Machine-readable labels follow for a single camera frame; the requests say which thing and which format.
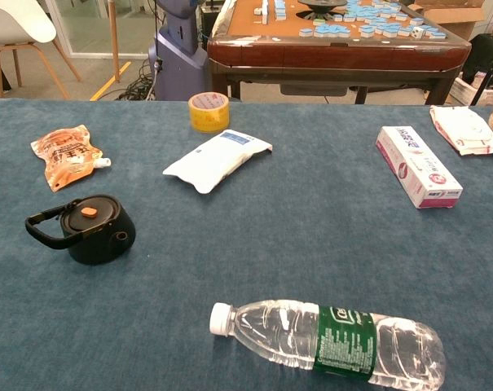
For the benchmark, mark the white chair wooden legs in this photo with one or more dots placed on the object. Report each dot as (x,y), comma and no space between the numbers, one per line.
(14,20)

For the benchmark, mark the blue felt table cloth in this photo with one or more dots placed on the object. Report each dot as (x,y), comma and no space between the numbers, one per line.
(270,244)

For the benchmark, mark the black tripod stand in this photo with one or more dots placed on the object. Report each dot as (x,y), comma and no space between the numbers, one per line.
(485,79)

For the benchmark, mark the white dotted mahjong tile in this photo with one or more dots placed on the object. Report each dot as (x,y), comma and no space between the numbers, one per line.
(419,32)

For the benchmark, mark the cardboard box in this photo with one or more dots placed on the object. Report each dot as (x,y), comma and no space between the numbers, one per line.
(454,16)

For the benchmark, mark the white plastic pack blue label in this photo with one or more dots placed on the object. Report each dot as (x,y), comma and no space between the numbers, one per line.
(213,163)

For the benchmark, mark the white plastic basket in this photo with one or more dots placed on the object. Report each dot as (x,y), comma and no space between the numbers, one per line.
(462,91)

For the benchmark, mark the brown mahjong table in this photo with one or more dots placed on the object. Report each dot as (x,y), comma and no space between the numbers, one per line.
(331,55)

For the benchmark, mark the black kettle with orange knob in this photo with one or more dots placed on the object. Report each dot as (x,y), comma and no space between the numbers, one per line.
(103,240)

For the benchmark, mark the yellow packing tape roll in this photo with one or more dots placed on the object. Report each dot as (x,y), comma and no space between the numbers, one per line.
(209,120)

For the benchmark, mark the wooden pole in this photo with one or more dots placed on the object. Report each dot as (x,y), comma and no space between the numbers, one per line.
(114,40)

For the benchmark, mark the white red wipes packet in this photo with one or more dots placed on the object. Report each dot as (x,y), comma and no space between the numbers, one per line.
(462,128)

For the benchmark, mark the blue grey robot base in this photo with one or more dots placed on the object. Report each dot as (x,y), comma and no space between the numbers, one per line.
(177,61)

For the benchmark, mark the clear water bottle green label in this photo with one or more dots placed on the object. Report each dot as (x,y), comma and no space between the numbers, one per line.
(344,346)

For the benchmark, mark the white pink toothpaste box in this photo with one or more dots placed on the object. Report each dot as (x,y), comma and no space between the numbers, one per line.
(417,163)

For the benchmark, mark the orange spout drink pouch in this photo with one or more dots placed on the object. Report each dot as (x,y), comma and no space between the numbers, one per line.
(67,156)

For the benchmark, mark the black disc on mahjong table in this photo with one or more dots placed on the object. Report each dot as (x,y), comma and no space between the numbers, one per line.
(321,4)

